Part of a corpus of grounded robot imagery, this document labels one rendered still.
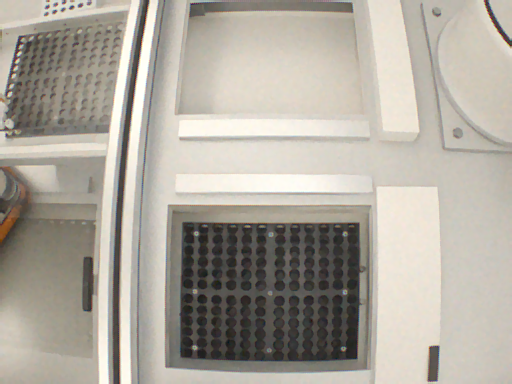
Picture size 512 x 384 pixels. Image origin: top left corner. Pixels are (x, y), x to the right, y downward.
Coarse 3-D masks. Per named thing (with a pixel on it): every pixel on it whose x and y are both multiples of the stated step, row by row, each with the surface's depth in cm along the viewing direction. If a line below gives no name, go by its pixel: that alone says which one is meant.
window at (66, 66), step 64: (0, 0) 29; (64, 0) 40; (128, 0) 59; (0, 64) 30; (64, 64) 42; (128, 64) 61; (0, 128) 31; (64, 128) 43; (0, 192) 31; (64, 192) 43; (0, 256) 31; (64, 256) 43; (0, 320) 30; (64, 320) 42
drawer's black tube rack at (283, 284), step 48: (192, 240) 71; (240, 240) 67; (288, 240) 67; (336, 240) 70; (240, 288) 66; (288, 288) 66; (336, 288) 69; (240, 336) 64; (288, 336) 64; (336, 336) 67
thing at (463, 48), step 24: (480, 0) 50; (504, 0) 45; (432, 24) 68; (456, 24) 60; (480, 24) 51; (504, 24) 47; (432, 48) 67; (456, 48) 60; (480, 48) 53; (504, 48) 48; (456, 72) 62; (480, 72) 55; (504, 72) 51; (456, 96) 63; (480, 96) 59; (504, 96) 54; (456, 120) 64; (480, 120) 62; (504, 120) 59; (456, 144) 63; (480, 144) 63; (504, 144) 62
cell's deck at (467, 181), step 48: (192, 0) 74; (240, 0) 74; (336, 0) 73; (432, 0) 70; (432, 96) 66; (192, 144) 66; (240, 144) 66; (288, 144) 65; (336, 144) 65; (384, 144) 65; (432, 144) 65; (480, 192) 63; (144, 240) 63; (480, 240) 61; (144, 288) 62; (480, 288) 59; (144, 336) 60; (480, 336) 58
